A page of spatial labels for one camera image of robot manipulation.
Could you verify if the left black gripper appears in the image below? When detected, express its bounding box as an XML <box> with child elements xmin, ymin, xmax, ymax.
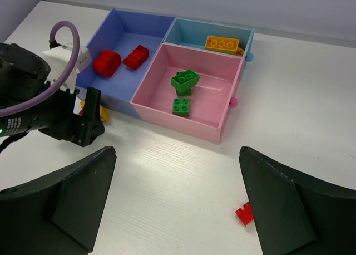
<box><xmin>27</xmin><ymin>87</ymin><xmax>105</xmax><ymax>147</ymax></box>

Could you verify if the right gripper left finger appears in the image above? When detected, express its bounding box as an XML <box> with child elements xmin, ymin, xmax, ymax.
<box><xmin>1</xmin><ymin>146</ymin><xmax>116</xmax><ymax>254</ymax></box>

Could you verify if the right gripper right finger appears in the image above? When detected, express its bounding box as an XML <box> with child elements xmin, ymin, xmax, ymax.
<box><xmin>239</xmin><ymin>146</ymin><xmax>355</xmax><ymax>255</ymax></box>

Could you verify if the yellow red green lego stack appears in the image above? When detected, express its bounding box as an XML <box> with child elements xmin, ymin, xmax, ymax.
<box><xmin>79</xmin><ymin>99</ymin><xmax>111</xmax><ymax>121</ymax></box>

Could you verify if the red yellow green lego assembly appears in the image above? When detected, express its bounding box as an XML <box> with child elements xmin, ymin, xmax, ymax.
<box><xmin>235</xmin><ymin>202</ymin><xmax>254</xmax><ymax>227</ymax></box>

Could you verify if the red round printed lego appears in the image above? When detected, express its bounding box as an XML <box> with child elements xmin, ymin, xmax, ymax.
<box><xmin>93</xmin><ymin>50</ymin><xmax>121</xmax><ymax>78</ymax></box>

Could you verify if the red lego brick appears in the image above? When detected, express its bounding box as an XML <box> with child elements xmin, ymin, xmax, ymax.
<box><xmin>122</xmin><ymin>45</ymin><xmax>150</xmax><ymax>70</ymax></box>

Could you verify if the small green lego brick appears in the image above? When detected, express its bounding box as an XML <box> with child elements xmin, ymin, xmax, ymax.
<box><xmin>172</xmin><ymin>98</ymin><xmax>190</xmax><ymax>117</ymax></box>

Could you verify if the yellow lego brick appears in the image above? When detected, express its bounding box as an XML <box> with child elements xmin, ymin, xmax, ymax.
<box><xmin>205</xmin><ymin>36</ymin><xmax>240</xmax><ymax>55</ymax></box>

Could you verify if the yellow printed round lego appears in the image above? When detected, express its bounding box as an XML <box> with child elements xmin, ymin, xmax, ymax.
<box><xmin>236</xmin><ymin>47</ymin><xmax>244</xmax><ymax>56</ymax></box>

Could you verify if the large blue container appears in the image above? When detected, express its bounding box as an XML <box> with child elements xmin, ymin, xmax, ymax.
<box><xmin>76</xmin><ymin>9</ymin><xmax>175</xmax><ymax>117</ymax></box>

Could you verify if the teal container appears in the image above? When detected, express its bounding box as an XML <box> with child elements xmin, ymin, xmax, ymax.
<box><xmin>162</xmin><ymin>17</ymin><xmax>255</xmax><ymax>82</ymax></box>

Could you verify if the pink container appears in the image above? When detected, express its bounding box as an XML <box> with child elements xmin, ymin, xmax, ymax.
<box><xmin>131</xmin><ymin>43</ymin><xmax>244</xmax><ymax>144</ymax></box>

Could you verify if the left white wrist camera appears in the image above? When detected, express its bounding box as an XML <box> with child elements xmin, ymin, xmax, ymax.
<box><xmin>41</xmin><ymin>43</ymin><xmax>92</xmax><ymax>92</ymax></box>

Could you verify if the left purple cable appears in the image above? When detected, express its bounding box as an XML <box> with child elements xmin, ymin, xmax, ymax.
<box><xmin>0</xmin><ymin>20</ymin><xmax>81</xmax><ymax>118</ymax></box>

